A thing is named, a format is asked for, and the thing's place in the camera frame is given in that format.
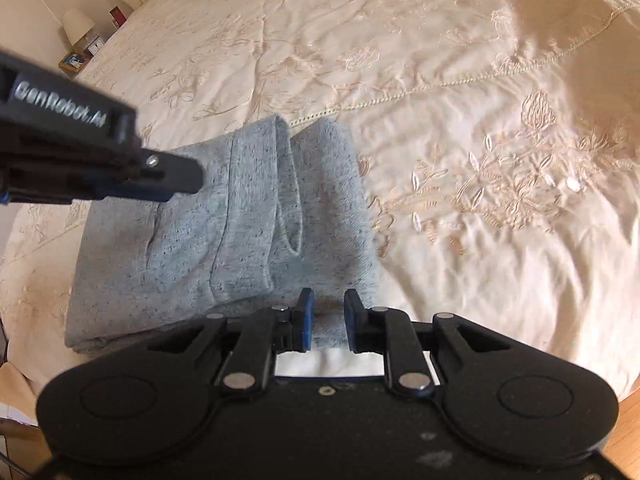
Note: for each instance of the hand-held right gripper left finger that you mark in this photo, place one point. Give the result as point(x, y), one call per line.
point(306, 325)

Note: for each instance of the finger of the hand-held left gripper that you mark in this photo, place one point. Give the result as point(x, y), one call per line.
point(172, 172)

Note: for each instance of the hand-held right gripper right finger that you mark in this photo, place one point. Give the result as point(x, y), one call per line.
point(352, 325)

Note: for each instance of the grey speckled pants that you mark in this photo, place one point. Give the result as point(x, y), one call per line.
point(200, 240)

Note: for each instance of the white bed sheet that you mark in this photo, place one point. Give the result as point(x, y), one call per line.
point(325, 362)

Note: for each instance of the small white alarm clock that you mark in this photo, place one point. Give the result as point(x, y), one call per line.
point(95, 46)

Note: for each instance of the white table lamp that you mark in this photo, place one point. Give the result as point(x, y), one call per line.
point(77, 25)

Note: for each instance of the red box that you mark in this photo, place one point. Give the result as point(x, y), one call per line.
point(118, 16)

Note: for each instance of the cream embroidered bedspread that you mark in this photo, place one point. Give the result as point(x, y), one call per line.
point(450, 135)

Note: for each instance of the wooden photo frame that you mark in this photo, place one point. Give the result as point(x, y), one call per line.
point(74, 61)

